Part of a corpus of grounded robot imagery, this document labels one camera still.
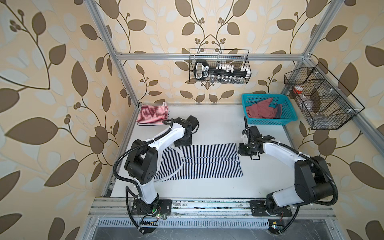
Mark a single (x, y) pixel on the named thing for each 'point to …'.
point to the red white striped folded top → (153, 113)
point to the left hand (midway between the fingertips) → (184, 142)
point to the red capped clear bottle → (298, 89)
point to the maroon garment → (261, 109)
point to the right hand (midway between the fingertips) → (240, 153)
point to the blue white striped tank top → (187, 161)
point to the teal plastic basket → (288, 114)
